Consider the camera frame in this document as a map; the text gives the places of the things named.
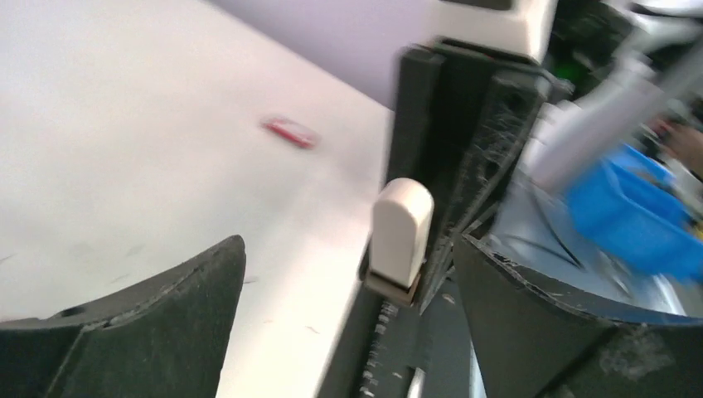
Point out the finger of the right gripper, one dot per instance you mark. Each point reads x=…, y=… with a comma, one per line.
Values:
x=417, y=78
x=483, y=165

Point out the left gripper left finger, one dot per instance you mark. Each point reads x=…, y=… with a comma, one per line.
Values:
x=166, y=336

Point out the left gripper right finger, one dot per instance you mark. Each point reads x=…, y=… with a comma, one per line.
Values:
x=535, y=336

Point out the beige stapler cap piece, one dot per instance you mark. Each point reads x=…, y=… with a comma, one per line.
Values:
x=400, y=220

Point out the red white staple box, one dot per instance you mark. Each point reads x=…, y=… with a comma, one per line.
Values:
x=291, y=131

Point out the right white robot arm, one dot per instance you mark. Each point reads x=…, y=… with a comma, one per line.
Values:
x=482, y=75

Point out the blue plastic bin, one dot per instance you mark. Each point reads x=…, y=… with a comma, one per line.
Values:
x=623, y=205

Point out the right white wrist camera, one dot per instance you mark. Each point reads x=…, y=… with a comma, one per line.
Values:
x=521, y=28

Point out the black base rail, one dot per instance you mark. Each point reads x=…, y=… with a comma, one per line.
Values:
x=390, y=351

